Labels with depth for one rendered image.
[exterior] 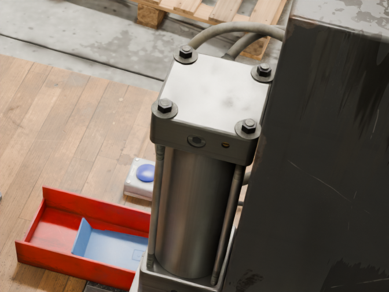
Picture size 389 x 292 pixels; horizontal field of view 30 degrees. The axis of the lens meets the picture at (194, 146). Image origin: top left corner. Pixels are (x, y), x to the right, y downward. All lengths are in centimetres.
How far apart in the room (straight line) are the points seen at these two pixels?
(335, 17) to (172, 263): 37
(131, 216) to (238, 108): 65
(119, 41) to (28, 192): 174
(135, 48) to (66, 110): 153
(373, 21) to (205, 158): 20
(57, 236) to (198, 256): 54
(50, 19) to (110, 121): 170
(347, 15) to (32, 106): 104
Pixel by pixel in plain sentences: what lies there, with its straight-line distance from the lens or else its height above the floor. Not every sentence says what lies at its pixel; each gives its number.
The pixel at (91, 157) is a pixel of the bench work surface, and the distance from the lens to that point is 136.
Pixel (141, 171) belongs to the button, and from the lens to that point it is 129.
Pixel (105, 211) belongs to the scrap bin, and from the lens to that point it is 124.
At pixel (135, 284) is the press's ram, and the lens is 87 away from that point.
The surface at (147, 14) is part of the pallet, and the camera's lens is 302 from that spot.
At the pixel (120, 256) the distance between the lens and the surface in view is 122.
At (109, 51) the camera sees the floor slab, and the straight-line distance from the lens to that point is 293.
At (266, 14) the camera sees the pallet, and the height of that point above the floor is 14.
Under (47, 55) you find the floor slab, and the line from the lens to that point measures 292.
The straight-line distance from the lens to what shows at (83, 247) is 122.
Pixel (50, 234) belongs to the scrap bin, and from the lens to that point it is 125.
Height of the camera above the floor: 193
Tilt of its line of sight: 48 degrees down
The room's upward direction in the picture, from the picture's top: 8 degrees clockwise
